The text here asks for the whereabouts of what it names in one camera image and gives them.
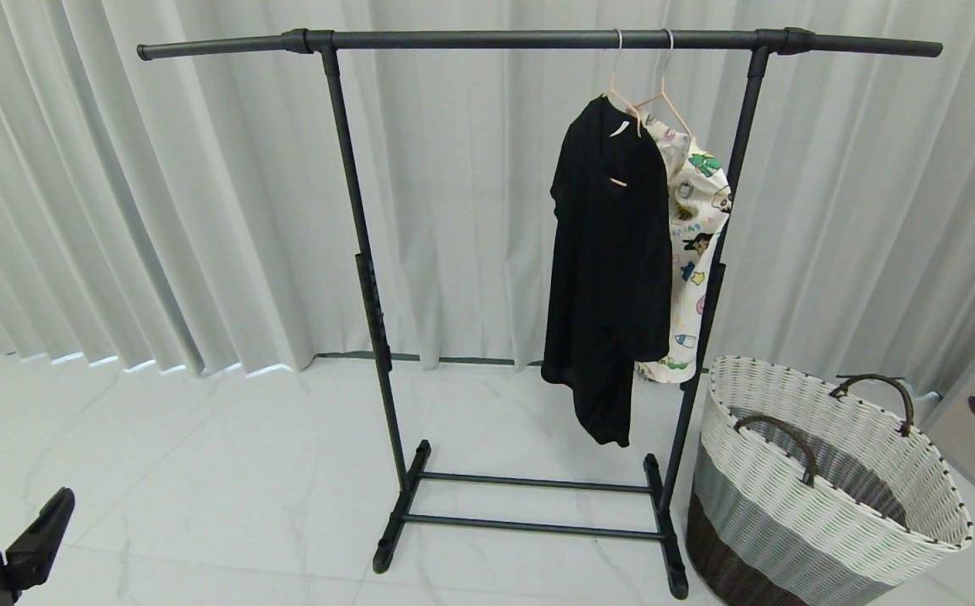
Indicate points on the cream printed garment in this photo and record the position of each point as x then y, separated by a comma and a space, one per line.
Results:
697, 210

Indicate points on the black garment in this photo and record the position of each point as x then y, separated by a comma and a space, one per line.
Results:
605, 269

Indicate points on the pink clothes hanger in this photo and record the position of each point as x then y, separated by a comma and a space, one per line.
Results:
664, 84
615, 84

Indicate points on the white laundry basket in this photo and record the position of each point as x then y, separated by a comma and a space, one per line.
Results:
790, 522

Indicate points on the black clothes rack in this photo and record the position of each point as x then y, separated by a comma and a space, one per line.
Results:
537, 39

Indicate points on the white curtain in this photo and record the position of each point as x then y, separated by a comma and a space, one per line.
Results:
201, 210

